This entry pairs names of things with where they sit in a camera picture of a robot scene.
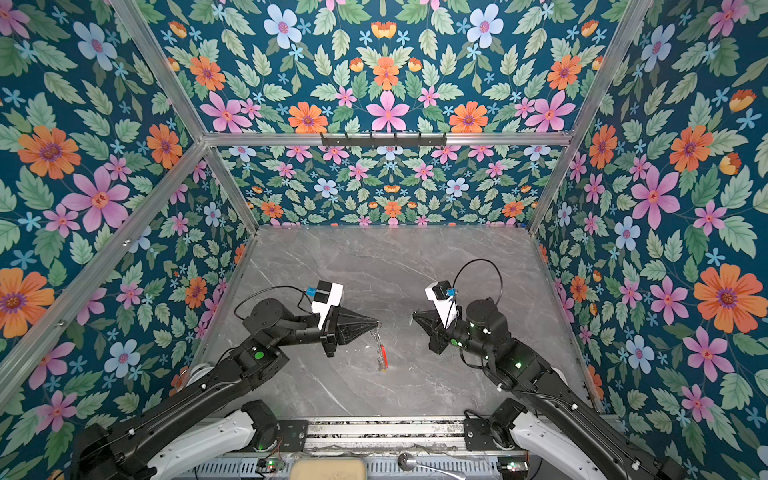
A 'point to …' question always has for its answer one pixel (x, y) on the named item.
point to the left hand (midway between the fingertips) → (374, 325)
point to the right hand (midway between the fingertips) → (415, 314)
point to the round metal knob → (406, 461)
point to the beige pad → (327, 468)
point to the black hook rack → (384, 141)
